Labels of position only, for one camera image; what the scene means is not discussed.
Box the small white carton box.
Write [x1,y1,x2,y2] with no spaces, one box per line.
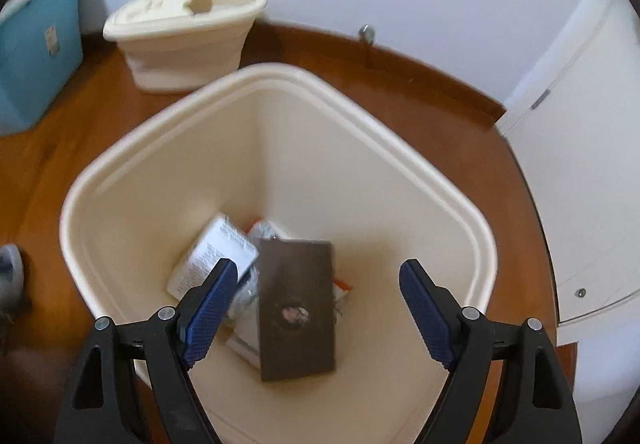
[166,213,258,300]

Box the teal storage box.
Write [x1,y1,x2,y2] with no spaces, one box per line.
[1,0,84,136]

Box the beige square trash bin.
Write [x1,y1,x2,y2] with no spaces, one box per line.
[60,63,498,443]

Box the brown box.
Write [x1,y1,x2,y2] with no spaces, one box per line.
[257,238,335,382]

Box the white door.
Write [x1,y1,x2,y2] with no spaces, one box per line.
[498,0,639,325]

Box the beige round lidded bucket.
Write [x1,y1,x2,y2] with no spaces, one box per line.
[103,0,268,94]

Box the left white slipper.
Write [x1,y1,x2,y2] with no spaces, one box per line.
[0,243,24,313]

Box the metal door stopper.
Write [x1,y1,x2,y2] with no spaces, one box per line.
[358,24,375,46]

